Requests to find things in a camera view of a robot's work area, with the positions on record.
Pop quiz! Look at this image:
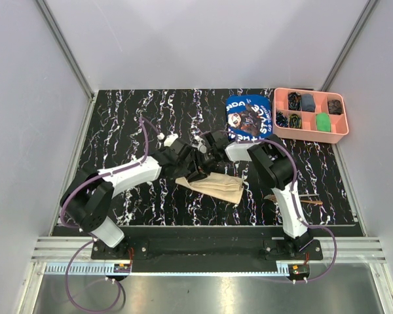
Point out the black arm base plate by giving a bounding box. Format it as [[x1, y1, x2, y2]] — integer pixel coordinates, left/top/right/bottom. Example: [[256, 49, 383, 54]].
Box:
[[91, 226, 324, 273]]

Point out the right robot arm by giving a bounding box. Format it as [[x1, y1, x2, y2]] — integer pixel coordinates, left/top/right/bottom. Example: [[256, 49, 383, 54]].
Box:
[[187, 131, 313, 260]]

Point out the beige cloth napkin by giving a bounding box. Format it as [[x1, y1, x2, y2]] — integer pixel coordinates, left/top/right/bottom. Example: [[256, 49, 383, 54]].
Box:
[[176, 173, 244, 205]]

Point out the black patterned roll left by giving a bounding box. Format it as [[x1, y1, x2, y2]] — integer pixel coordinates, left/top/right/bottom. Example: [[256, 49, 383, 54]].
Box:
[[276, 111, 288, 128]]

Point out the black yellow patterned roll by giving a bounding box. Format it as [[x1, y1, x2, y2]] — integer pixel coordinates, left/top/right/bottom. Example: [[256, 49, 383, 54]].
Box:
[[288, 114, 302, 130]]

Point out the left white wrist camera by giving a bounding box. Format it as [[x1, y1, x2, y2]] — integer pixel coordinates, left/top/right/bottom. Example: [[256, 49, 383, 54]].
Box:
[[157, 132, 179, 147]]

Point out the blue printed folded cloth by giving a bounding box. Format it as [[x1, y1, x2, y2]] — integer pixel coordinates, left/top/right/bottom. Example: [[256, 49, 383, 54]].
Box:
[[225, 95, 272, 141]]

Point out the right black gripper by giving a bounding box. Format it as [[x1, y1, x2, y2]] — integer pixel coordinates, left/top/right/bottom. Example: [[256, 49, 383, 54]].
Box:
[[182, 148, 218, 185]]

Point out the black marble table mat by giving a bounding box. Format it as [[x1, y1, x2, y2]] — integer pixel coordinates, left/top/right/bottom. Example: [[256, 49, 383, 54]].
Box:
[[76, 89, 362, 237]]

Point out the pink divided organizer tray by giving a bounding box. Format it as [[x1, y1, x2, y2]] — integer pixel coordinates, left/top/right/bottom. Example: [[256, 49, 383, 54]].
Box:
[[272, 88, 349, 144]]

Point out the copper fork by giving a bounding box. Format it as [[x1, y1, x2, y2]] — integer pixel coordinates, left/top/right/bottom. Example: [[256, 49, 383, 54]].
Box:
[[263, 194, 323, 205]]

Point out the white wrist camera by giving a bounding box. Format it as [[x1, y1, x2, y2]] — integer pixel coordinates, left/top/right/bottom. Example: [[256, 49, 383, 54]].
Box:
[[193, 136, 207, 154], [157, 132, 179, 147]]

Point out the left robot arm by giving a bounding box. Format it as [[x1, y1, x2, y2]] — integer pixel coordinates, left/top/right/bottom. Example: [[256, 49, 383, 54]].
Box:
[[60, 139, 200, 259]]

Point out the dark brown rolled cloth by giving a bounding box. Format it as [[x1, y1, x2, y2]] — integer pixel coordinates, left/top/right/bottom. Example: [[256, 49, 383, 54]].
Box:
[[327, 99, 343, 115]]

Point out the green rolled cloth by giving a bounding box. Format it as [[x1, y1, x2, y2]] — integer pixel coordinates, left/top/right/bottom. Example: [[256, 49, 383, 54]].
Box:
[[316, 113, 331, 133]]

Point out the blue-grey rolled cloth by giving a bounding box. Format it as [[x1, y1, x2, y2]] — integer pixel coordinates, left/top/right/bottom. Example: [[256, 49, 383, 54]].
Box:
[[301, 94, 316, 113]]

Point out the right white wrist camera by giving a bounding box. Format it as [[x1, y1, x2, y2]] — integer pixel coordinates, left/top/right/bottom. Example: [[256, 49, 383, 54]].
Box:
[[193, 136, 207, 154]]

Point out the black patterned roll top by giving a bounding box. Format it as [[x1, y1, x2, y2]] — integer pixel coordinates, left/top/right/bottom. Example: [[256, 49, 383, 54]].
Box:
[[288, 92, 302, 111]]

